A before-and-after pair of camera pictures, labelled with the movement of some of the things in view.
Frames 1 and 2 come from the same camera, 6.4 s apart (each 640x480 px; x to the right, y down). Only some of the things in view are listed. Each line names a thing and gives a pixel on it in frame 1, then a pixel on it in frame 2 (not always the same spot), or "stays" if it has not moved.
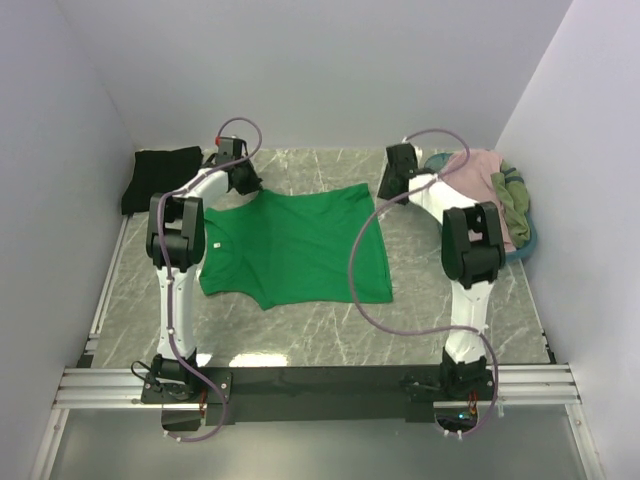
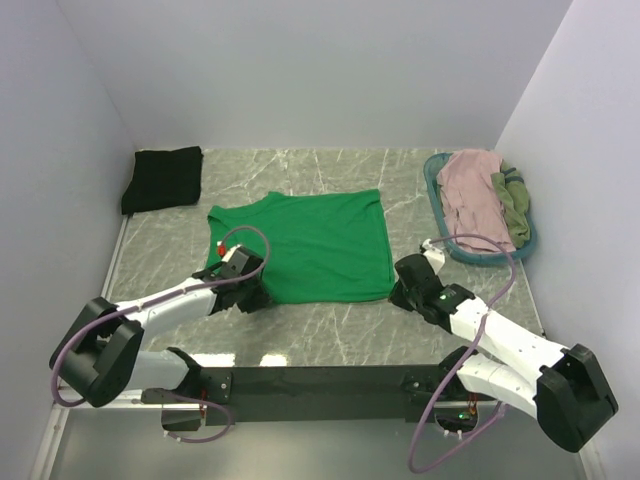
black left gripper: [254, 183] -> [260, 299]
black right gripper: [383, 193] -> [397, 298]
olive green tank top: [515, 198] stays
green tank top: [269, 249] stays
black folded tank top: [158, 172] stays
